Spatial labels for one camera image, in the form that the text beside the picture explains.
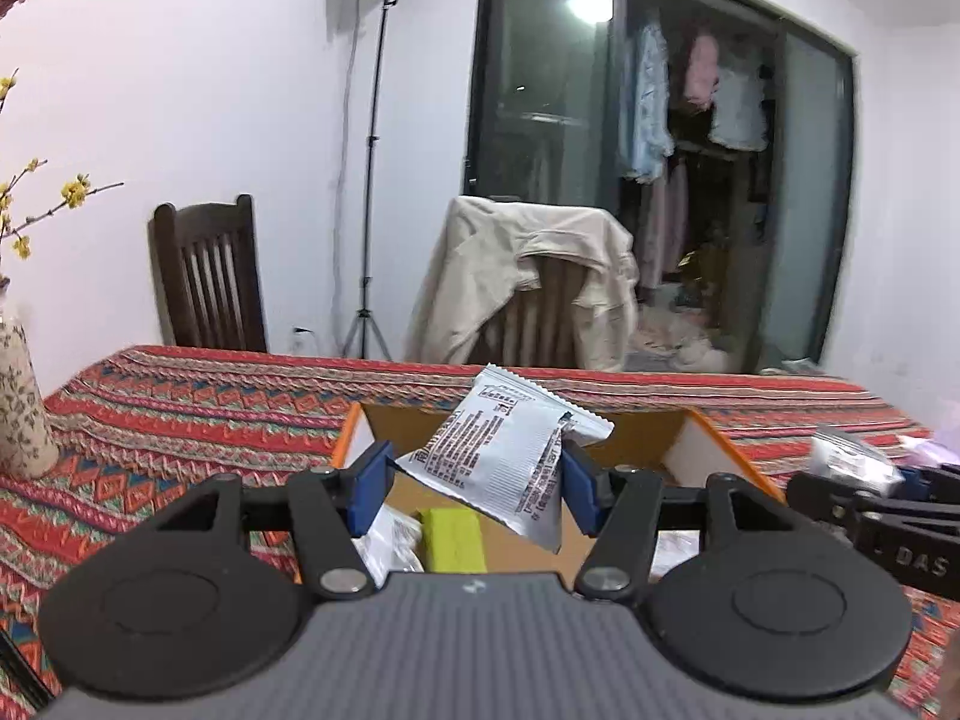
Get yellow flower branches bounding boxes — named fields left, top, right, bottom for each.
left=0, top=67, right=125, bottom=263

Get silver white snack packet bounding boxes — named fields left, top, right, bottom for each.
left=396, top=364, right=614, bottom=554

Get purple tissue pack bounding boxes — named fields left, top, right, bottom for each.
left=904, top=439, right=960, bottom=470

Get floral ceramic vase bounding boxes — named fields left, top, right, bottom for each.
left=0, top=319, right=61, bottom=477

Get jacket-covered wooden chair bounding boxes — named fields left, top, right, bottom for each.
left=469, top=259, right=582, bottom=368

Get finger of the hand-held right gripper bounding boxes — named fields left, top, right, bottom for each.
left=786, top=472, right=908, bottom=533
left=900, top=465, right=960, bottom=511

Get dark wooden chair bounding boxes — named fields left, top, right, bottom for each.
left=148, top=195, right=269, bottom=353

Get beige jacket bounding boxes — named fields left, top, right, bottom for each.
left=405, top=195, right=640, bottom=372

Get pale clothes pile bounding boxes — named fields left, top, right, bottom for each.
left=637, top=307, right=732, bottom=372

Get hanging light blue shirt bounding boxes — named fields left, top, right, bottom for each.
left=619, top=15, right=674, bottom=185

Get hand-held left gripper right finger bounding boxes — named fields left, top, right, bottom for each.
left=562, top=446, right=803, bottom=601

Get hanging white garment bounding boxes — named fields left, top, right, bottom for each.
left=709, top=64, right=770, bottom=151

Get orange cardboard box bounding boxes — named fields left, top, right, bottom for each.
left=330, top=401, right=788, bottom=586

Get hanging pink garment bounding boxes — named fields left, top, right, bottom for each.
left=684, top=34, right=721, bottom=110

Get green snack packet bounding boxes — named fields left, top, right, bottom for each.
left=416, top=508, right=488, bottom=575

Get hanging long pink clothes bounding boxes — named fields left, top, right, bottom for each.
left=641, top=157, right=689, bottom=290

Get white labelled snack packet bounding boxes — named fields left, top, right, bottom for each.
left=652, top=532, right=702, bottom=578

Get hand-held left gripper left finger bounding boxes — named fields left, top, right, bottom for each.
left=142, top=441, right=395, bottom=601

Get black light stand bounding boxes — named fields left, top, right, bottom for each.
left=341, top=0, right=395, bottom=361

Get black-framed sliding glass door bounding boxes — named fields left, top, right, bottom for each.
left=461, top=0, right=856, bottom=376

